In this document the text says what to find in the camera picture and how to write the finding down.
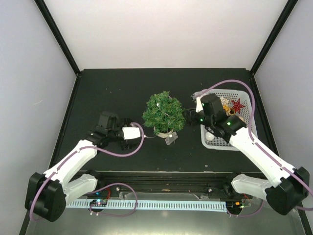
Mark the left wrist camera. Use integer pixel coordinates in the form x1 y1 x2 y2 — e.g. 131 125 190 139
122 127 141 140

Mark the white slotted cable duct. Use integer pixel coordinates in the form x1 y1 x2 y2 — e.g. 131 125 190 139
67 199 227 212

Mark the black frame post left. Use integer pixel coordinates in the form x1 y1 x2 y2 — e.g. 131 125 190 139
34 0 81 76

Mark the right circuit board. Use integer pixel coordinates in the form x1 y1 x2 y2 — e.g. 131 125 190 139
226 198 252 209

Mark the small green christmas tree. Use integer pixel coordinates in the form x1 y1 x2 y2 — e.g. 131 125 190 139
142 91 186 138

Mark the white snowflake ornament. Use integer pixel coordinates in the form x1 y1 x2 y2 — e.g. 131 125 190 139
220 96 230 105

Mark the large white ball ornament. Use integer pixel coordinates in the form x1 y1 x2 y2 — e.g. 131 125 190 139
205 132 215 141

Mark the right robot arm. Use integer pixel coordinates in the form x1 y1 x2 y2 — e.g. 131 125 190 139
189 94 311 215

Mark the left circuit board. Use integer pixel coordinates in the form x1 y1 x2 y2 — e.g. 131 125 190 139
89 199 107 207

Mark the black frame post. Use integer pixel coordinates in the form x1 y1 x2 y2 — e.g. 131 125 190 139
34 0 81 76
250 0 298 76

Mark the black frame post right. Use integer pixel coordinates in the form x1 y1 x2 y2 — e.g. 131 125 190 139
250 0 298 76

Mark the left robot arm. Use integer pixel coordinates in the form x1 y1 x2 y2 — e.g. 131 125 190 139
25 111 144 222

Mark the gold bell ornament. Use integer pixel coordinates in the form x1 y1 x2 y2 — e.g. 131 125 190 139
227 109 236 116

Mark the red star ornament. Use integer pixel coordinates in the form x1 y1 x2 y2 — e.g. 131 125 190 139
231 98 245 113

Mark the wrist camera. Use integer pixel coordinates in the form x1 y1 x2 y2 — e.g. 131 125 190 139
122 127 141 140
191 92 203 113

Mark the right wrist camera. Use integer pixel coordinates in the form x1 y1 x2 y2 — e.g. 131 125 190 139
191 92 203 113

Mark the circuit board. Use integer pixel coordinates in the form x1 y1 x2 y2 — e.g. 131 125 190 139
226 198 252 209
89 199 107 207

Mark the string light with white balls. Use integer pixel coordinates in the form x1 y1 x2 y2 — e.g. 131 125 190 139
144 96 179 145

